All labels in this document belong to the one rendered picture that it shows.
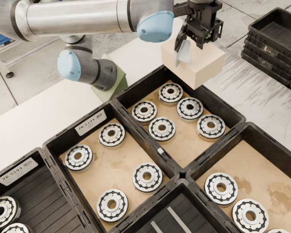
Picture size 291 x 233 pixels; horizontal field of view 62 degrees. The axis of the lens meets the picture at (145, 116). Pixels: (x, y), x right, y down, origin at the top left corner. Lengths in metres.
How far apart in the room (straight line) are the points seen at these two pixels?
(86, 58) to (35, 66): 1.74
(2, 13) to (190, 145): 0.69
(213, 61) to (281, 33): 1.25
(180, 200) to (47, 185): 0.47
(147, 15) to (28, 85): 2.17
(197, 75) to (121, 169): 0.42
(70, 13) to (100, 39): 2.18
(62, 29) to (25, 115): 0.81
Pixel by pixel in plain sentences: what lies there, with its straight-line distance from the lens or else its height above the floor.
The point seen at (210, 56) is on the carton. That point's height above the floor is 1.13.
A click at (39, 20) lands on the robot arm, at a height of 1.34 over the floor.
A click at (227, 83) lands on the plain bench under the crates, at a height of 0.70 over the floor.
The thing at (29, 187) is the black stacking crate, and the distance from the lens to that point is 1.00.
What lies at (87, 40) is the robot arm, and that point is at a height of 1.01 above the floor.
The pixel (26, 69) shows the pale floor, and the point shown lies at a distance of 2.79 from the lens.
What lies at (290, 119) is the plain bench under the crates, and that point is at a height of 0.70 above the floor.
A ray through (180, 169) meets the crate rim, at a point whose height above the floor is 0.93.
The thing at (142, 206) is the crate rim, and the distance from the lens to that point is 0.74.
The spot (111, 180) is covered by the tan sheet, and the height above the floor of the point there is 0.83.
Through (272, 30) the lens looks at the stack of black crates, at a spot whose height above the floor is 0.49.
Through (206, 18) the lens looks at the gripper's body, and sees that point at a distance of 0.66.
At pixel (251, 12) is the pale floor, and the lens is 3.02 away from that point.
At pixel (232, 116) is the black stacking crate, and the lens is 0.91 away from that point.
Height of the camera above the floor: 1.65
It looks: 56 degrees down
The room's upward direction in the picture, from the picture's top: 11 degrees counter-clockwise
